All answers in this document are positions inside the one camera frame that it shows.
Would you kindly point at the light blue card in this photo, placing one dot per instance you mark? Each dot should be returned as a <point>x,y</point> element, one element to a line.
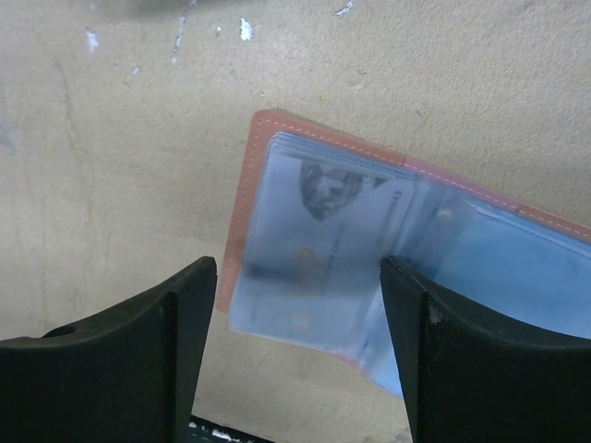
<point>503,261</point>

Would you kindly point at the pink leather card holder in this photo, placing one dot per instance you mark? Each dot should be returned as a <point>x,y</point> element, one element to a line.
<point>278,132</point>

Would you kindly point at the white card with portrait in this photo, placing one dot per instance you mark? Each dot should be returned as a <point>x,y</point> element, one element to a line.
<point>318,232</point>

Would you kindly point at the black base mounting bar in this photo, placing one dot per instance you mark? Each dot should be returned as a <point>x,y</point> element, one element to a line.
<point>202,430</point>

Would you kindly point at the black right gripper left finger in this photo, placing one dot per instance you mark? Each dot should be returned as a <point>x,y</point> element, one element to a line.
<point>126,374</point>

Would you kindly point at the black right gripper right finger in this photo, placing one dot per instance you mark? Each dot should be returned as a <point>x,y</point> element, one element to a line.
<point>471,374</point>

